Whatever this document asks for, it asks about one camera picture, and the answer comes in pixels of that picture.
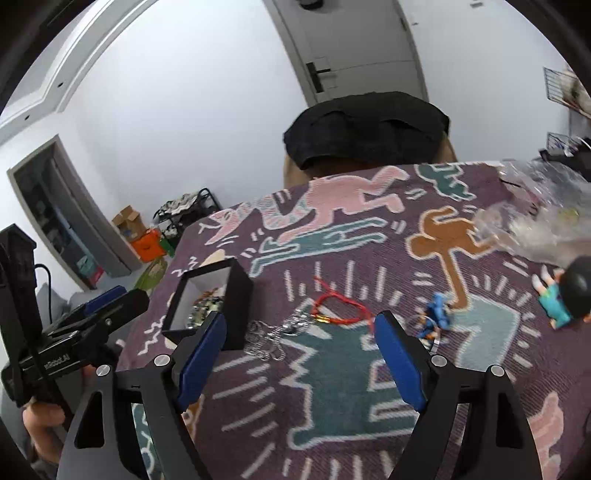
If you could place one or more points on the white handbag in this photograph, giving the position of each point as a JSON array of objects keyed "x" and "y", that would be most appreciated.
[{"x": 577, "y": 92}]

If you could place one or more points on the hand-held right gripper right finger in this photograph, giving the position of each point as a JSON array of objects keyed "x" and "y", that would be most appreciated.
[{"x": 401, "y": 364}]

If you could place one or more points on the black jewelry box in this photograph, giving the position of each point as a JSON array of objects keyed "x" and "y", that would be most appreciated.
[{"x": 238, "y": 304}]

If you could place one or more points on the green mat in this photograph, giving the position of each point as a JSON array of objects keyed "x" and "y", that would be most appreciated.
[{"x": 154, "y": 274}]

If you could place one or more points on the purple printed blanket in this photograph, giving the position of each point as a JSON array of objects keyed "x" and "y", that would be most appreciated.
[{"x": 346, "y": 392}]

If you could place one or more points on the person's left hand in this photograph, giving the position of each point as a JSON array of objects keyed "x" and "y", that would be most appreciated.
[{"x": 41, "y": 424}]

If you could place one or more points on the black shoe rack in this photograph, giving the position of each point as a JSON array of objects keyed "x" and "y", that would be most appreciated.
[{"x": 184, "y": 212}]

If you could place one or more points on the clear plastic bag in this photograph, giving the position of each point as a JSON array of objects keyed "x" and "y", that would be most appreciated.
[{"x": 545, "y": 230}]

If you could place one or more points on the black-haired doll figurine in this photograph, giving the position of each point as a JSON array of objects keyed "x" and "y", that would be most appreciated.
[{"x": 577, "y": 290}]

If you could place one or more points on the cardboard boxes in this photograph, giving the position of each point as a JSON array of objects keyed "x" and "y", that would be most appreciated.
[{"x": 129, "y": 224}]

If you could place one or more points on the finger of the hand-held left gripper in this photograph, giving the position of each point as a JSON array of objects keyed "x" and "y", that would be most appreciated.
[
  {"x": 104, "y": 297},
  {"x": 127, "y": 307}
]

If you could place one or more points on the grey cap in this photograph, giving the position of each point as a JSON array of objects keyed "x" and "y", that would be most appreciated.
[{"x": 309, "y": 3}]

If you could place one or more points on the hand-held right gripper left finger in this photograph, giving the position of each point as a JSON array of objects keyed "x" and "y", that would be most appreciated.
[{"x": 203, "y": 364}]

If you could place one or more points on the grey door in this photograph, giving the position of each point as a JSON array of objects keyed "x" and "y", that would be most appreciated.
[{"x": 364, "y": 32}]

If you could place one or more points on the grey doorway frame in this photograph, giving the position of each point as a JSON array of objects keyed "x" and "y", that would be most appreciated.
[{"x": 92, "y": 221}]

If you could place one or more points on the orange box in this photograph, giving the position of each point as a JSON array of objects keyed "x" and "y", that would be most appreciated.
[{"x": 147, "y": 247}]

